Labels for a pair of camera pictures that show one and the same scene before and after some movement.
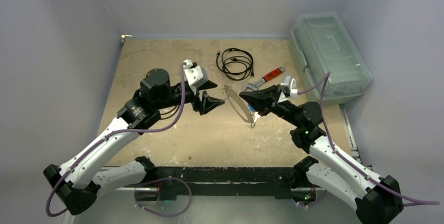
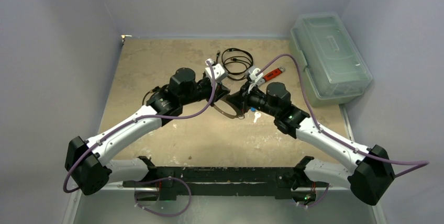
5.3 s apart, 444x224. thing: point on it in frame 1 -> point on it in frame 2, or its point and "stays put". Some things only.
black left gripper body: (196, 102) -> (216, 91)
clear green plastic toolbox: (321, 44) stays put
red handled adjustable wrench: (254, 86) stays put
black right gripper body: (276, 98) -> (242, 96)
